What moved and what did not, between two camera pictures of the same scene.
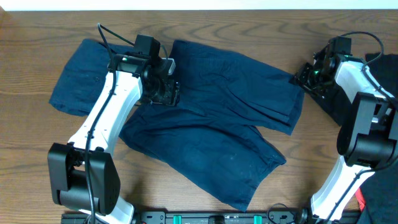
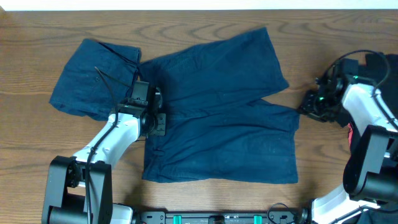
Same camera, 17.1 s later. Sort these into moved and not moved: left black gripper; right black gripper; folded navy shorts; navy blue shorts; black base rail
Moved: left black gripper; navy blue shorts; right black gripper
Not moved: black base rail; folded navy shorts
